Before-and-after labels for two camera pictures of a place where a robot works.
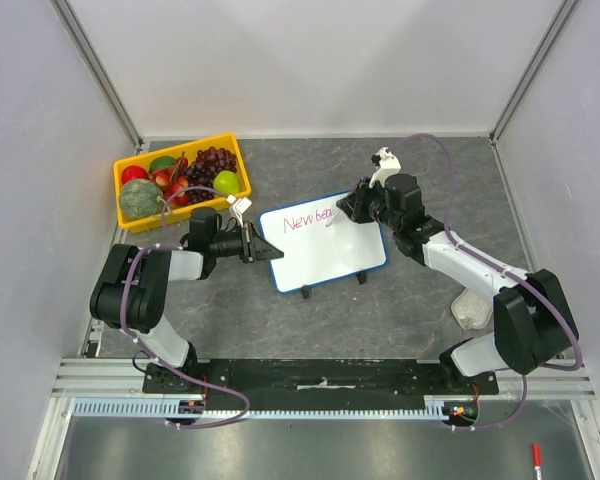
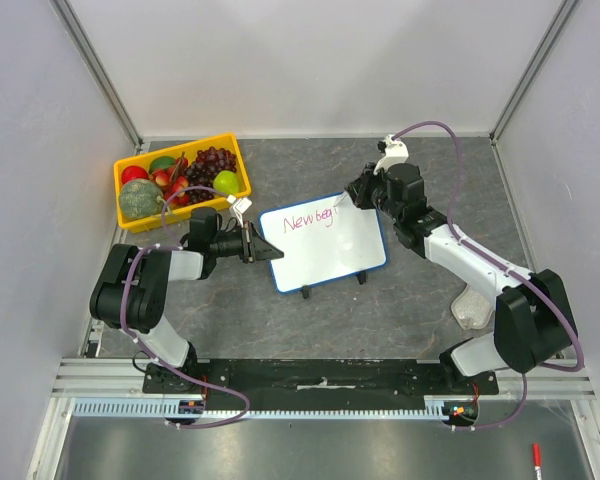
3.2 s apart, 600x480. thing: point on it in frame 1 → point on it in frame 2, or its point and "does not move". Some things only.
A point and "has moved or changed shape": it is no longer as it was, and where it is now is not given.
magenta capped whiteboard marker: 337,212 has moved or changed shape
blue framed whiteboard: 313,252 does not move
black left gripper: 262,249 does not move
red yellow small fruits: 171,180 does not move
